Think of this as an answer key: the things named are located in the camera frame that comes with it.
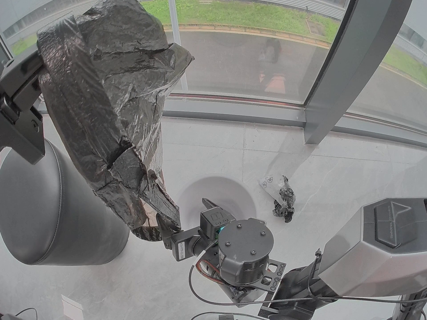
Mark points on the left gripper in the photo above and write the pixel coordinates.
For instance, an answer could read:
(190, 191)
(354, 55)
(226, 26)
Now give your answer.
(23, 138)

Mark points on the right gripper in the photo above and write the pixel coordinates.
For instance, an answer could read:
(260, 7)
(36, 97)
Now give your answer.
(191, 243)

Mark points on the black plastic bag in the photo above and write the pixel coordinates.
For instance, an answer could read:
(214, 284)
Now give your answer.
(100, 78)

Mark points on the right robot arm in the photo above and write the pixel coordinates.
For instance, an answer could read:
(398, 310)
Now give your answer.
(350, 255)

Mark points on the crumpled black plastic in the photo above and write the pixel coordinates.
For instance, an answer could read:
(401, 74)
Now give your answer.
(285, 200)

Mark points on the clear printed wrapper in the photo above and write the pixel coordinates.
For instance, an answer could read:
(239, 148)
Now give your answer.
(267, 182)

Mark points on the dark grey round chair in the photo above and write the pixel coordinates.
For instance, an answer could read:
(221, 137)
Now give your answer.
(50, 208)

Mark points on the window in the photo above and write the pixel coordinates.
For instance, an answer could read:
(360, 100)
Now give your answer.
(337, 78)

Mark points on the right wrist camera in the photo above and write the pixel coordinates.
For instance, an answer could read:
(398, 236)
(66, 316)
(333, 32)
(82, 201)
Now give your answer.
(213, 220)

